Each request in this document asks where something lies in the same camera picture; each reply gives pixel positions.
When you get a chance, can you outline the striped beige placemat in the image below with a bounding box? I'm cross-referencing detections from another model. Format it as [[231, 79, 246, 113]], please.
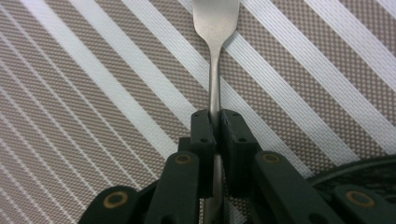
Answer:
[[0, 0, 396, 224]]

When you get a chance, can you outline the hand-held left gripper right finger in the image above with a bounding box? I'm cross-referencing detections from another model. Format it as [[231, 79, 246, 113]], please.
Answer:
[[219, 108, 260, 199]]

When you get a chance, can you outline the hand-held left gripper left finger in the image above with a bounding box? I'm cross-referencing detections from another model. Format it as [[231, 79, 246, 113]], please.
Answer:
[[178, 109, 218, 199]]

